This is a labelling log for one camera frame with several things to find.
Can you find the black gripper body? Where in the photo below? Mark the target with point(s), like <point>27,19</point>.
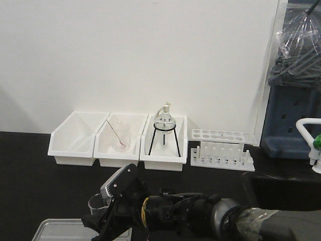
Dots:
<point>128,209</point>

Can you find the clear plastic bag cover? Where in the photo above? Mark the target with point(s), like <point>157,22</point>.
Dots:
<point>297,63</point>

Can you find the white plastic bin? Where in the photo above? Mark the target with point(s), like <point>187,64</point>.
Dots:
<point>164,157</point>
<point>103,150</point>
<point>73,141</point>

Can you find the black sink basin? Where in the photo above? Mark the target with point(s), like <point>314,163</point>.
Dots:
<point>269,191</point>

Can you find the black metal tripod stand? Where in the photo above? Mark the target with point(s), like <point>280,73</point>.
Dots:
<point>164,140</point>

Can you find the white lab faucet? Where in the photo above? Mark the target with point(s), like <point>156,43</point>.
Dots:
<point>313,143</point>

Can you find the white test tube rack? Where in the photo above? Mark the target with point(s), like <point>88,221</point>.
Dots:
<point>222,150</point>

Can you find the white plastic bin left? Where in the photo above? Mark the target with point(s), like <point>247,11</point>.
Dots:
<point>73,141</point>

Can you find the dark blue drying rack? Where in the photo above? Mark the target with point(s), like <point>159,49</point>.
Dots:
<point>286,105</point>

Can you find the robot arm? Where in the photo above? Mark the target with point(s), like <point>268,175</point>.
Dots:
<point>219,218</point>

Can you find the round glass flask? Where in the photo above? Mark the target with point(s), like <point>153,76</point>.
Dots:
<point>163,121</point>

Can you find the glass beaker in bin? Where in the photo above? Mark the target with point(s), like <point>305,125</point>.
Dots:
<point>123,130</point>

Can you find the pink stirring rod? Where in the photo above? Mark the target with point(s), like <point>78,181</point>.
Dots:
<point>117,136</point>

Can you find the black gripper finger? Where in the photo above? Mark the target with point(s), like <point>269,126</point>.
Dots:
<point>123,180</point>
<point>111,227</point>

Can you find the white plastic bin middle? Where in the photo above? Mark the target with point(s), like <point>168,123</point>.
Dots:
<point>103,150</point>

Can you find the silver metal tray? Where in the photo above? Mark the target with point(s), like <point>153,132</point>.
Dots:
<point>64,229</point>

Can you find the white plastic bin right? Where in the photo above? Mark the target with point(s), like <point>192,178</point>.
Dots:
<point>164,157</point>

